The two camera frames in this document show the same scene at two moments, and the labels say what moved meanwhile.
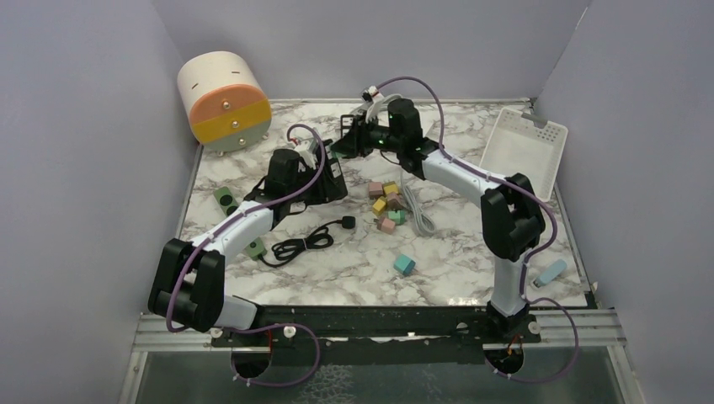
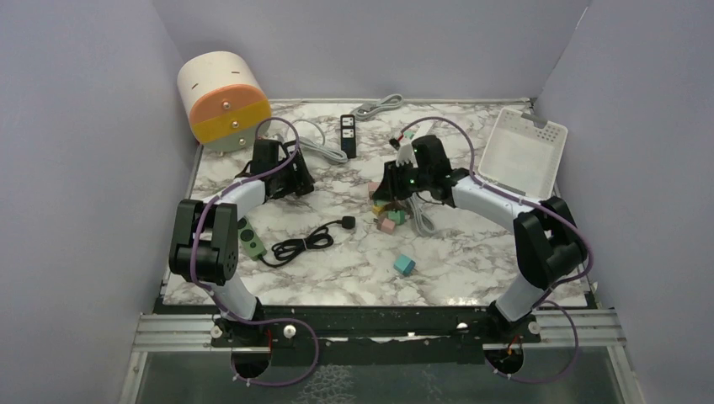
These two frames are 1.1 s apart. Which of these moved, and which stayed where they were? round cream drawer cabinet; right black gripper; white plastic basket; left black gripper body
Moved: right black gripper; left black gripper body
Stayed: white plastic basket; round cream drawer cabinet
